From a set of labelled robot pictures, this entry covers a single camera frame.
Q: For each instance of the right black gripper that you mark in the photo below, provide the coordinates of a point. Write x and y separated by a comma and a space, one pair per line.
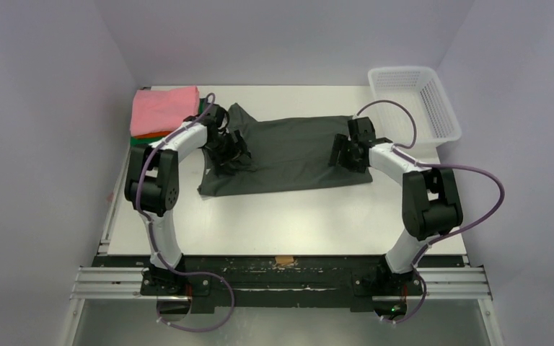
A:
348, 151

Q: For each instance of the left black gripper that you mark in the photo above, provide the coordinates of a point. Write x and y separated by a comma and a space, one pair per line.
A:
236, 150

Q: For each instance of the dark grey t shirt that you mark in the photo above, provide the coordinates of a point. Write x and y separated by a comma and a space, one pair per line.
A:
288, 154

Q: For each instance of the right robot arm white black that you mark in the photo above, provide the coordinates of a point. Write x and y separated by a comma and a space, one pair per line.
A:
430, 202

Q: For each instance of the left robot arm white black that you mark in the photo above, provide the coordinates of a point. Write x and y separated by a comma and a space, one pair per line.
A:
153, 178

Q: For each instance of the orange folded t shirt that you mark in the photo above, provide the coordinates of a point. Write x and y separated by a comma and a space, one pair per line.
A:
159, 134

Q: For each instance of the pink folded t shirt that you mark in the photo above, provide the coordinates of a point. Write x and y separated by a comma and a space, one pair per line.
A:
159, 111

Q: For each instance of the green folded t shirt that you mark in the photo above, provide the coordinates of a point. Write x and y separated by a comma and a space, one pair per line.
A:
143, 142

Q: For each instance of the white plastic basket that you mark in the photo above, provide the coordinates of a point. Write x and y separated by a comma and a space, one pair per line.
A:
420, 91

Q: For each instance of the brown tape piece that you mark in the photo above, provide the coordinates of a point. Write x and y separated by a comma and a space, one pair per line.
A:
284, 261

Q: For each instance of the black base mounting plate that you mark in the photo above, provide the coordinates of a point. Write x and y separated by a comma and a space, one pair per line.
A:
360, 284

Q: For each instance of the aluminium rail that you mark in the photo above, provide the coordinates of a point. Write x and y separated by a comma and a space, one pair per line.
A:
468, 283

